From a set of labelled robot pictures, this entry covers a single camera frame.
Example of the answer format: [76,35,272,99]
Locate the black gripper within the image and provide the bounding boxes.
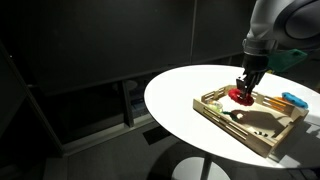
[235,52,270,102]

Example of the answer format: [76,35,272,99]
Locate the red toy ring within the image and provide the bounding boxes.
[227,87,255,107]

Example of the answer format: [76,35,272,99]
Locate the orange toy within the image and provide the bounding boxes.
[272,96,288,104]

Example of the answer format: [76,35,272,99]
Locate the light wooden slatted tray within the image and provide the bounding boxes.
[192,84,310,159]

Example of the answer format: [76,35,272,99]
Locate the small dark green ring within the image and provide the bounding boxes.
[222,110,244,122]

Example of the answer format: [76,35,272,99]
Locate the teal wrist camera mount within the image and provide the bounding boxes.
[265,48,309,75]

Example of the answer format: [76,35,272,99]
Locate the white table pedestal base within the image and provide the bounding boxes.
[171,153,232,180]

